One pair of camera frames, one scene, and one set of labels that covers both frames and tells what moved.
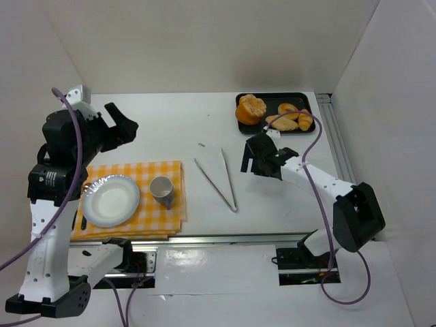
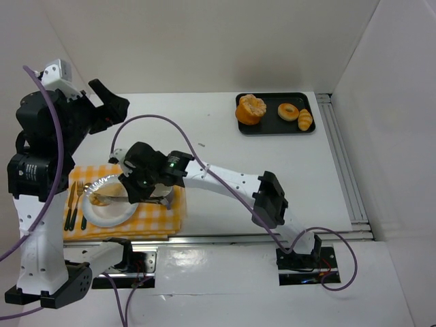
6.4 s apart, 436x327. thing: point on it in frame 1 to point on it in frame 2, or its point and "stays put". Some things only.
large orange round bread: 250,110 stays put
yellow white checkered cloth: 152,220 stays put
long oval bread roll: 282,123 to 114,189
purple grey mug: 162,190 stays put
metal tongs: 234,209 to 126,199
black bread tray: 272,101 stays put
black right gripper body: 257,157 to 137,190
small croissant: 305,120 stays put
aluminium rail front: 253,239 stays put
